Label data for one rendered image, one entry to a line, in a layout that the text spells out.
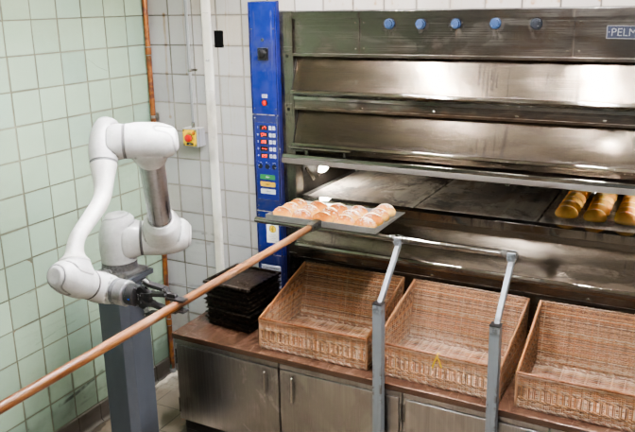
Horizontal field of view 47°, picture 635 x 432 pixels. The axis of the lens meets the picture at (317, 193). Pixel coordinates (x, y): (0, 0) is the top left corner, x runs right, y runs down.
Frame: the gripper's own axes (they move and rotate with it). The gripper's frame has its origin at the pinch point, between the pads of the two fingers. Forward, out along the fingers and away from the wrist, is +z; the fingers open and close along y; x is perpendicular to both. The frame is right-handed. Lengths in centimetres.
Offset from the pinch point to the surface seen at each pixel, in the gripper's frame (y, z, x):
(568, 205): -4, 97, -158
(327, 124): -37, -15, -140
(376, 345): 42, 38, -79
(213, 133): -28, -81, -137
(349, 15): -88, -2, -139
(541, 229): 3, 90, -138
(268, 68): -63, -45, -136
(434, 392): 61, 61, -85
